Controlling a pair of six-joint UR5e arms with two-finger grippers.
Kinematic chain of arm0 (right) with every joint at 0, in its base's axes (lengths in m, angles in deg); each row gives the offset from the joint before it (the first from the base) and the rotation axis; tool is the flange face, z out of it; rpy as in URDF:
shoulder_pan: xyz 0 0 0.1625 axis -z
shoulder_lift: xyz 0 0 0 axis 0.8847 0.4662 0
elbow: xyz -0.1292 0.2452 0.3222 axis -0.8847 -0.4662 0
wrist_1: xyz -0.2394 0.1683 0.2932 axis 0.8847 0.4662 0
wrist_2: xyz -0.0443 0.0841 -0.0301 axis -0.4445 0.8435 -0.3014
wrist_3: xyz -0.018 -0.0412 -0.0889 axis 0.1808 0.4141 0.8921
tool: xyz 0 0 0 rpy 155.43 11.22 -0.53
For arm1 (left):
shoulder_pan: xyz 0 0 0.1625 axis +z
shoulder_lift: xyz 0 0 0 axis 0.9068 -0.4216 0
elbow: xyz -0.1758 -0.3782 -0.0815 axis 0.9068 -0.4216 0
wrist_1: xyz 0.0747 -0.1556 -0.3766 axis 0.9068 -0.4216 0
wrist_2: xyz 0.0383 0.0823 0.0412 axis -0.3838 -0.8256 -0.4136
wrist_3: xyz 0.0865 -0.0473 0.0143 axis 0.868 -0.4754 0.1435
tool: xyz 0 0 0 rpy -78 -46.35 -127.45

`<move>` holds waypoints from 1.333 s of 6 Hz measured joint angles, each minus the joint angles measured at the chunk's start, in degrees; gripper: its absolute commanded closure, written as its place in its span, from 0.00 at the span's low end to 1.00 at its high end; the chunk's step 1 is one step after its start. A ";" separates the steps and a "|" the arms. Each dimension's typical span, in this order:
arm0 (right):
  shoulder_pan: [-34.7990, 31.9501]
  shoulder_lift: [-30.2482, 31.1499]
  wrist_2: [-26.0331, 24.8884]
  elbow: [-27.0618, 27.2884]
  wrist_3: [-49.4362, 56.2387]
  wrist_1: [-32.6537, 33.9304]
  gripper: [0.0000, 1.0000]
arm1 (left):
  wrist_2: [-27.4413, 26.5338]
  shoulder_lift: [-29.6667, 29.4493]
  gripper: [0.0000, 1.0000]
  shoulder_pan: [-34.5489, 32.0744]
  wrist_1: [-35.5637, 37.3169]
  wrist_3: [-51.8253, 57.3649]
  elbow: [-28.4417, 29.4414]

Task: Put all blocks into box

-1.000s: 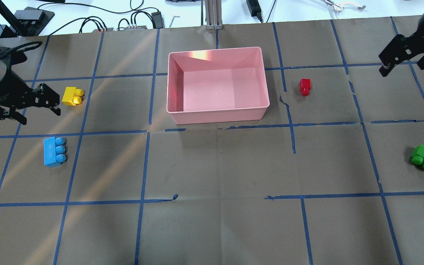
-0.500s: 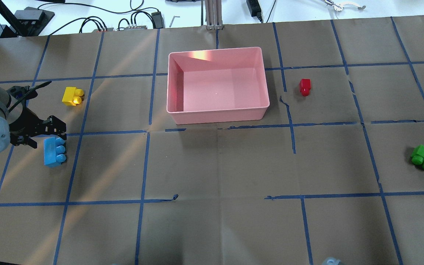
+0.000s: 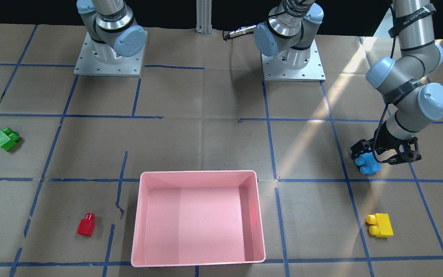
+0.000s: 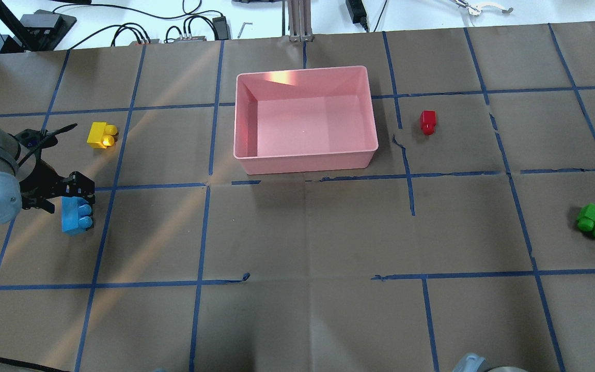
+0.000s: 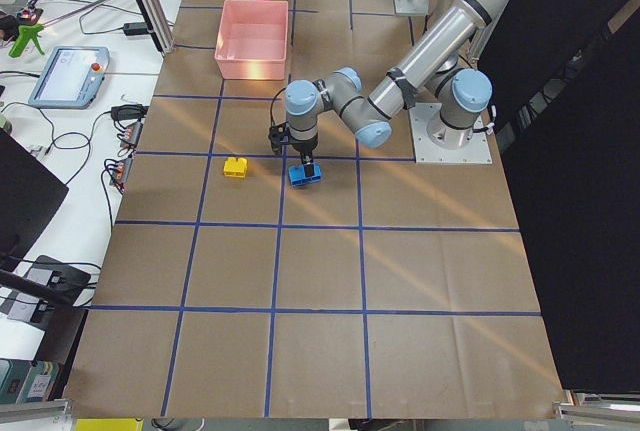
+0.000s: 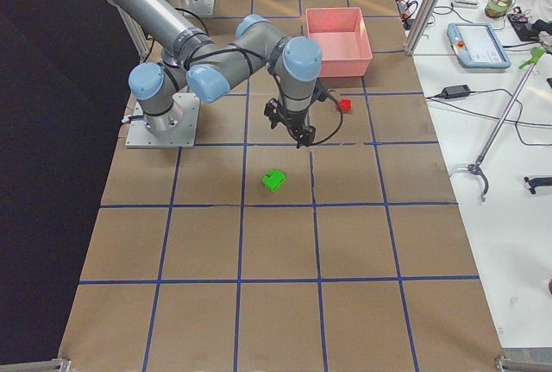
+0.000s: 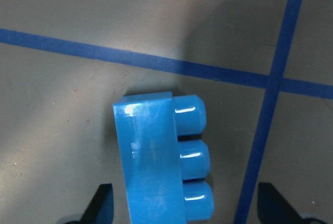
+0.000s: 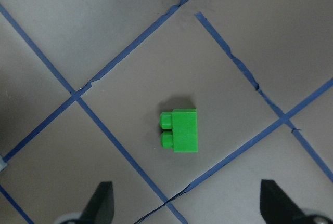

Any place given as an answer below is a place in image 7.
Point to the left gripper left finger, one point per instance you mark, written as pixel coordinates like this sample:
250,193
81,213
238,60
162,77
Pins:
99,210

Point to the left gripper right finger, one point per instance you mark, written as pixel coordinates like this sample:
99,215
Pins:
272,207

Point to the blue toy block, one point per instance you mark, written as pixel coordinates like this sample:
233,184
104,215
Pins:
164,163

